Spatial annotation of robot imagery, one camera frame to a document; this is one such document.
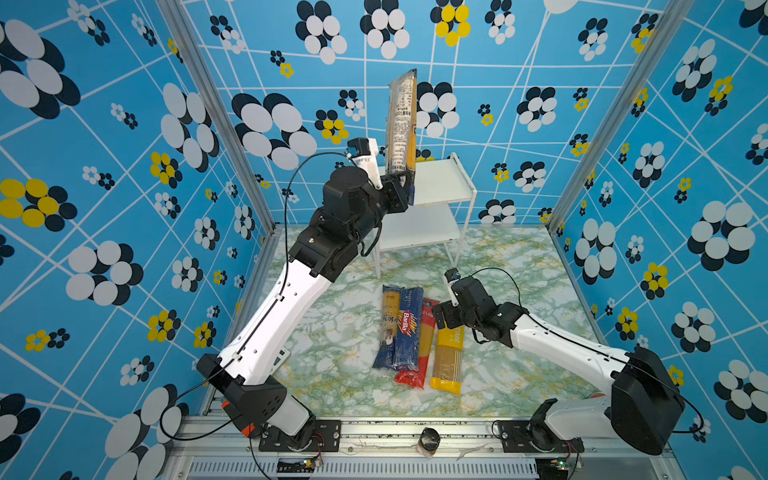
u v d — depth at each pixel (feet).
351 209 1.43
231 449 2.45
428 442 2.12
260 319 1.34
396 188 1.67
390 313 3.06
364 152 1.66
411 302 3.07
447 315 2.47
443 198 2.69
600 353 1.50
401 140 1.86
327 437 2.41
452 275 2.45
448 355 2.77
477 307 2.07
